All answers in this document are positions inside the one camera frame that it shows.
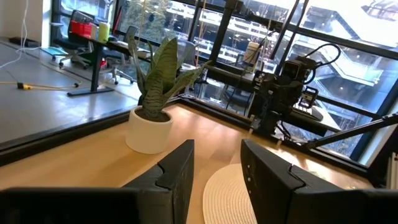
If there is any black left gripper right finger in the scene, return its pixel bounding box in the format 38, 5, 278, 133
241, 139, 398, 224

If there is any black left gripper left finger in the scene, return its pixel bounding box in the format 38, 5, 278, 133
0, 139, 195, 224

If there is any white woven round placemat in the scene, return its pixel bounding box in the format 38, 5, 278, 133
201, 164, 259, 224

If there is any white round plant pot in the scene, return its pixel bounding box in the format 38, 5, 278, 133
125, 105, 174, 155

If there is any large glass window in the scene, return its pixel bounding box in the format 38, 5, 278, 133
51, 0, 398, 162

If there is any green snake plant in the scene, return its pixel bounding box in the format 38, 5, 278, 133
127, 26, 213, 121

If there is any grey office chair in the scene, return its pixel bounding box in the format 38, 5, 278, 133
102, 26, 141, 85

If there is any black legged desk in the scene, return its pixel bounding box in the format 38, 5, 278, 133
52, 29, 150, 97

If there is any yellow-green cup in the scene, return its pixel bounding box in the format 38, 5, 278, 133
98, 21, 111, 44

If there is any black office chair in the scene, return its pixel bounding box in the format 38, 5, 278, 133
51, 10, 96, 70

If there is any red storage box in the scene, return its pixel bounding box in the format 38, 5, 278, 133
70, 20, 94, 40

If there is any black floor box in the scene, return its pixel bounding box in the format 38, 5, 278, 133
8, 36, 43, 49

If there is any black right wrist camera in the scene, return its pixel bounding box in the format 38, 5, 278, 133
281, 57, 312, 82

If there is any yellow floor cable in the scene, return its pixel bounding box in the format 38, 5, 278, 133
0, 80, 82, 91

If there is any white hanging cable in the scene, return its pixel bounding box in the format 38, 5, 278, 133
0, 0, 41, 70

